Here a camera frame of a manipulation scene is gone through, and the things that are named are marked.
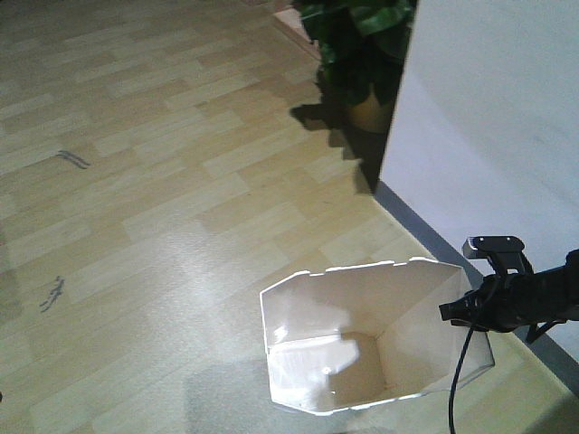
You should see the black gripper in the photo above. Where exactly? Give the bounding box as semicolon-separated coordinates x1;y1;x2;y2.
439;275;528;333

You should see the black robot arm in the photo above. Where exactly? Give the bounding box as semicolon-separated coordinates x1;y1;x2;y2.
439;250;578;333

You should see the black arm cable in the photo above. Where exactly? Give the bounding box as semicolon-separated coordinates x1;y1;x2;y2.
447;323;476;434

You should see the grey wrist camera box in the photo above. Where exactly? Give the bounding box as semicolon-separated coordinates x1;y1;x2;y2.
462;235;525;259

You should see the green potted plant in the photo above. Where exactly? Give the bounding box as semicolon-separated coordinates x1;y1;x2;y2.
296;0;418;134

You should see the white plastic trash bin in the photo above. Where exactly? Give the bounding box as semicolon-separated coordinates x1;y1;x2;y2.
260;258;495;416

